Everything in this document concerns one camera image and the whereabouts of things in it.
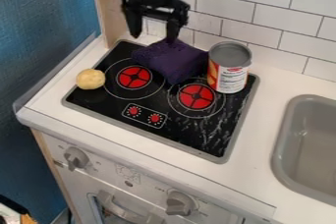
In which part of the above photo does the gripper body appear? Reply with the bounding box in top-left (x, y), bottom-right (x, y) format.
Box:
top-left (118, 0), bottom-right (193, 24)

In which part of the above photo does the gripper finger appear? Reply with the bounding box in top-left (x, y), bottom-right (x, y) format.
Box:
top-left (120, 4), bottom-right (144, 39)
top-left (163, 17), bottom-right (185, 45)

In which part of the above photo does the purple cloth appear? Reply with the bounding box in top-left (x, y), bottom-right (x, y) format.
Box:
top-left (130, 37), bottom-right (210, 86)

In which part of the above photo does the silver can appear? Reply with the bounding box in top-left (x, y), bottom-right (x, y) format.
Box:
top-left (205, 40), bottom-right (253, 95)

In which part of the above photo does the yellow toy potato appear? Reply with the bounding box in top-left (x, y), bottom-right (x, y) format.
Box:
top-left (75, 68), bottom-right (108, 90)

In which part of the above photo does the toy stove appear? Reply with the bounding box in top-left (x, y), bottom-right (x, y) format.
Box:
top-left (60, 38), bottom-right (261, 165)

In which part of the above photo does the toy sink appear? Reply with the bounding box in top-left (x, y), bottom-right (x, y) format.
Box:
top-left (270, 93), bottom-right (336, 208)

